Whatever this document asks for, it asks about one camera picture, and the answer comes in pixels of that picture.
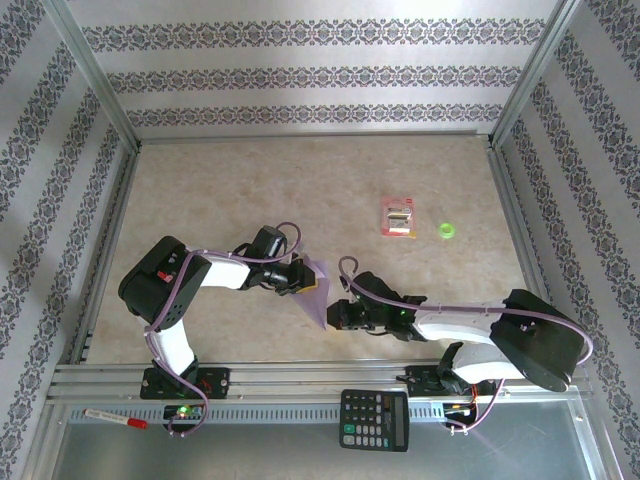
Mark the aluminium back rail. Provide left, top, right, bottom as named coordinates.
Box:
left=135, top=130, right=496, bottom=147

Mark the black desk calculator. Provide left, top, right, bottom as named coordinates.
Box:
left=338, top=388, right=411, bottom=454

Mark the grey metal shelf panel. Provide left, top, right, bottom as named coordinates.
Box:
left=37, top=399, right=616, bottom=480

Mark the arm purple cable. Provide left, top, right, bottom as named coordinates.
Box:
left=144, top=222, right=304, bottom=439
left=338, top=255, right=595, bottom=435

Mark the aluminium side rail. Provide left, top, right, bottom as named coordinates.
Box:
left=67, top=144, right=141, bottom=365
left=485, top=142, right=557, bottom=315

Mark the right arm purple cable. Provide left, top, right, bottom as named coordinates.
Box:
left=338, top=255, right=595, bottom=435

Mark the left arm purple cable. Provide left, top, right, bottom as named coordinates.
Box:
left=144, top=222, right=304, bottom=439

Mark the white marker with red cap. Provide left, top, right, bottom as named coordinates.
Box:
left=82, top=408, right=150, bottom=430

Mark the aluminium mounting rail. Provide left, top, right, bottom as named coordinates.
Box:
left=47, top=360, right=594, bottom=402

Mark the lilac paper sheet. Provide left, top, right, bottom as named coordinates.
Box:
left=291, top=253, right=331, bottom=332

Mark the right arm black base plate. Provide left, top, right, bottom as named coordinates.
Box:
left=404, top=364, right=499, bottom=400

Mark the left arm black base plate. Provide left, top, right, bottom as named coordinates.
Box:
left=139, top=367, right=232, bottom=400

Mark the pink battery blister pack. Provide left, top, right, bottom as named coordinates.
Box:
left=379, top=195, right=418, bottom=240

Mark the grey slotted cable duct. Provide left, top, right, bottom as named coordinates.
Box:
left=67, top=405, right=446, bottom=426

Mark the aluminium frame post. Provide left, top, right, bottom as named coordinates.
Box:
left=489, top=0, right=586, bottom=149
left=39, top=0, right=141, bottom=151

